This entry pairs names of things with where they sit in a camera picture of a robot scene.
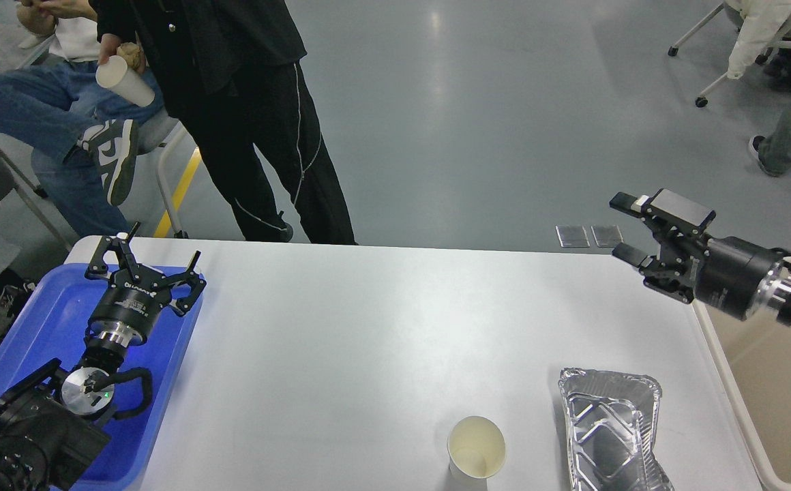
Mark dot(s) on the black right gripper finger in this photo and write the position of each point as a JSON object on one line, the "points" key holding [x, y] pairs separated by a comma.
{"points": [[676, 223], [658, 276]]}

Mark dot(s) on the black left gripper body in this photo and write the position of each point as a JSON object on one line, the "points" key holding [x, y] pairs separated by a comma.
{"points": [[131, 303]]}

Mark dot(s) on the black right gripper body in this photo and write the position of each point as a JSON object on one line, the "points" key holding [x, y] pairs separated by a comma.
{"points": [[739, 278]]}

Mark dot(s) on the white paper cup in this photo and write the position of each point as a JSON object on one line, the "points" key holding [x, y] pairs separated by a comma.
{"points": [[476, 450], [119, 78]]}

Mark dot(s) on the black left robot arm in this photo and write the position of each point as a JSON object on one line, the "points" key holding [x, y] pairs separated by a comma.
{"points": [[87, 369]]}

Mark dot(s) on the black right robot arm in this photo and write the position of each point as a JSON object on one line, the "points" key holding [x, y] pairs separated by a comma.
{"points": [[692, 264]]}

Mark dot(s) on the standing person's hand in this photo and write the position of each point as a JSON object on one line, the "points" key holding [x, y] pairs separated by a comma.
{"points": [[109, 44]]}

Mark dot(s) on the right floor socket plate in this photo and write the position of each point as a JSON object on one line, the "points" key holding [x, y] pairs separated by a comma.
{"points": [[607, 236]]}

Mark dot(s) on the floor socket plate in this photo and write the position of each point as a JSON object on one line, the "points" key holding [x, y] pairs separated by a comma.
{"points": [[607, 236], [572, 237]]}

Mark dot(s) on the blue plastic tray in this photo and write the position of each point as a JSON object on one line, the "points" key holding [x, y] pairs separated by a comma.
{"points": [[53, 325]]}

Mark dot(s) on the beige plastic bin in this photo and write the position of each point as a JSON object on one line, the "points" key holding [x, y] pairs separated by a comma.
{"points": [[754, 361]]}

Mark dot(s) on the left floor socket plate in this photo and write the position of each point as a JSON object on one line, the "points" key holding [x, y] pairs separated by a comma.
{"points": [[572, 237]]}

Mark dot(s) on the seated person in jeans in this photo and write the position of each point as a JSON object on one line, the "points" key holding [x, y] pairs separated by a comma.
{"points": [[84, 137]]}

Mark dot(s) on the grey rolling chair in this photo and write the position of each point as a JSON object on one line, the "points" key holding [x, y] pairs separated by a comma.
{"points": [[161, 134]]}

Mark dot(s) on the crumpled aluminium foil tray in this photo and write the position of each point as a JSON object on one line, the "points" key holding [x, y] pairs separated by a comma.
{"points": [[611, 422]]}

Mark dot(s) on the standing person in black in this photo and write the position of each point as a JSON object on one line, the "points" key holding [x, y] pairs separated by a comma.
{"points": [[230, 72]]}

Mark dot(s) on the far right rolling chair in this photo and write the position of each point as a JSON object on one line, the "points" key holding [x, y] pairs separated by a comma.
{"points": [[762, 26]]}

